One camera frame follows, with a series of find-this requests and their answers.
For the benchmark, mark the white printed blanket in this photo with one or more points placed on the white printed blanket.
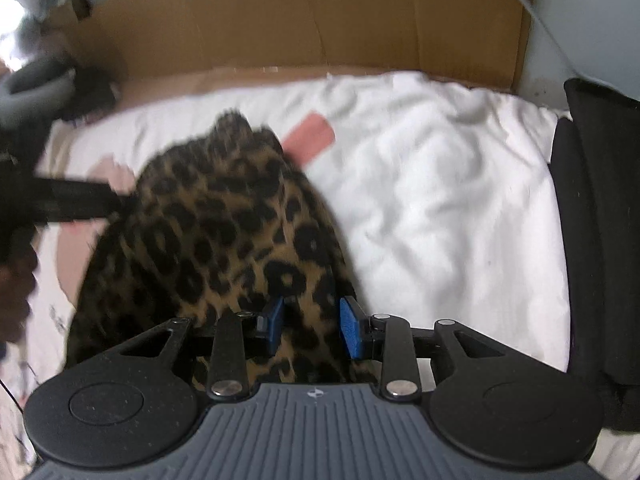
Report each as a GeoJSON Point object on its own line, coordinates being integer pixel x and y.
{"type": "Point", "coordinates": [440, 200]}

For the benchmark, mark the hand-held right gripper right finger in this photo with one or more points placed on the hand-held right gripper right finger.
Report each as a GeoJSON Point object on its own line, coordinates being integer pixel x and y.
{"type": "Point", "coordinates": [352, 330]}

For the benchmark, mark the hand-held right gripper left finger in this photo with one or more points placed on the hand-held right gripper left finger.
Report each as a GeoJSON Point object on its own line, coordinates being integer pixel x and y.
{"type": "Point", "coordinates": [272, 327]}

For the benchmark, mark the black folded cloth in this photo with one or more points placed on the black folded cloth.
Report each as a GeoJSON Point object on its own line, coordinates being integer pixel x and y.
{"type": "Point", "coordinates": [600, 210]}

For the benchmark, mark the flattened cardboard box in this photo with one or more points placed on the flattened cardboard box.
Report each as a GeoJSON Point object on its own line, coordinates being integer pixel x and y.
{"type": "Point", "coordinates": [300, 15]}

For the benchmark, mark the person's left hand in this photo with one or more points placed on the person's left hand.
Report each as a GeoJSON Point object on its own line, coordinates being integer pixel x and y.
{"type": "Point", "coordinates": [17, 295]}

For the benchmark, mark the leopard print garment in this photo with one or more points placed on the leopard print garment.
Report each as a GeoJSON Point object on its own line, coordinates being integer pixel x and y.
{"type": "Point", "coordinates": [225, 230]}

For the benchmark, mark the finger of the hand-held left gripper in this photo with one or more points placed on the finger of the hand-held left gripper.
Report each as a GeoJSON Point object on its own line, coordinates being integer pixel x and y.
{"type": "Point", "coordinates": [75, 197]}

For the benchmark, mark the small black cloth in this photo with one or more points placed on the small black cloth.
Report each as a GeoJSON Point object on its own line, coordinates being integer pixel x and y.
{"type": "Point", "coordinates": [92, 95]}

